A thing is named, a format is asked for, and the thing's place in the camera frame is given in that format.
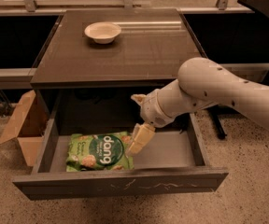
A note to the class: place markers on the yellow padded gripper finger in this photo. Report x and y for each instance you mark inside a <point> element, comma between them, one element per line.
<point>138,98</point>
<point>141,135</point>

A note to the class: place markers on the black stand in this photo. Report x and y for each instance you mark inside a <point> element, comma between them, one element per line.
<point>213,112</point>

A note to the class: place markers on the open grey drawer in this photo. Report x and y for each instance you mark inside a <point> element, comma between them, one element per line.
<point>175,160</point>

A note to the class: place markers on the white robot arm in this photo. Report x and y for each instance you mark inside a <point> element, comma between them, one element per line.
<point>200,84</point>

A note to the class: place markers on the dark grey cabinet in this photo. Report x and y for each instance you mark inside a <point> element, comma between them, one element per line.
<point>152,45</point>

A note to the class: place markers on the white bowl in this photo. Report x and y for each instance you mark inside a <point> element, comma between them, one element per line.
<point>102,32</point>

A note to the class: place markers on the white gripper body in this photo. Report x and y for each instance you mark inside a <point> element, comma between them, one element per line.
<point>150,109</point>

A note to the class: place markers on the green rice chip bag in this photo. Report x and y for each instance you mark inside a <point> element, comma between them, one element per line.
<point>98,152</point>

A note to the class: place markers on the brown cardboard box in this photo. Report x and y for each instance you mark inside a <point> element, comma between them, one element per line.
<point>27,125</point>

